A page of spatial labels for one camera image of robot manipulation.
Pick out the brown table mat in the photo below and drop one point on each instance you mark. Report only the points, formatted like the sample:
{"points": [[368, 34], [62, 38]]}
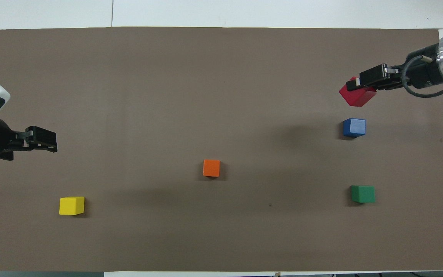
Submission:
{"points": [[206, 77]]}

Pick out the red wooden block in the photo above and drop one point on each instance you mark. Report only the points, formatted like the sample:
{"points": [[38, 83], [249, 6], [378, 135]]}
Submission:
{"points": [[358, 98]]}

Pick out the green wooden block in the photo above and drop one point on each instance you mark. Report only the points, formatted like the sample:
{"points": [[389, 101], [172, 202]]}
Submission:
{"points": [[363, 194]]}

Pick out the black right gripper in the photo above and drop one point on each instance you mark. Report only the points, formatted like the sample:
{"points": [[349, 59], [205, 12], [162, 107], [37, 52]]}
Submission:
{"points": [[425, 69]]}

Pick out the yellow wooden block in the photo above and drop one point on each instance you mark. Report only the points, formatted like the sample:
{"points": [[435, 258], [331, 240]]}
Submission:
{"points": [[71, 206]]}

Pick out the orange wooden block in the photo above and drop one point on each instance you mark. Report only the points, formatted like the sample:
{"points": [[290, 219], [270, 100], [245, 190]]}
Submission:
{"points": [[211, 168]]}

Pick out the blue wooden block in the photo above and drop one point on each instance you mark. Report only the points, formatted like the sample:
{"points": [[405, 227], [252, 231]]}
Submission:
{"points": [[354, 127]]}

